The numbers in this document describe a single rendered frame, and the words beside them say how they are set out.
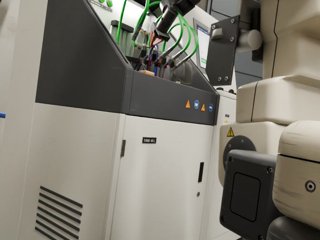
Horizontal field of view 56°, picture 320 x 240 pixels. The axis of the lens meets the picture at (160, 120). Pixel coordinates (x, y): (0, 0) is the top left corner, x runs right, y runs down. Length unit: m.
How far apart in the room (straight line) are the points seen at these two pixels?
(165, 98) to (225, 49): 0.54
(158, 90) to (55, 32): 0.56
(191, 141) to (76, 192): 0.56
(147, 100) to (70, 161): 0.40
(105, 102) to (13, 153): 0.70
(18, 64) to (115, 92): 0.75
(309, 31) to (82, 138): 0.85
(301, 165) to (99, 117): 0.86
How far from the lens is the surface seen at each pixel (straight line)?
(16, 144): 1.64
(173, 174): 1.35
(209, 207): 1.70
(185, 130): 1.37
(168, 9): 1.40
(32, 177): 1.51
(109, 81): 1.12
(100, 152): 1.12
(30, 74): 1.59
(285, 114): 0.65
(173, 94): 1.27
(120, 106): 1.05
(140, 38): 1.91
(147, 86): 1.14
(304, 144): 0.39
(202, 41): 2.03
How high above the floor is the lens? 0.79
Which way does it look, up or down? level
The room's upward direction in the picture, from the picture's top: 7 degrees clockwise
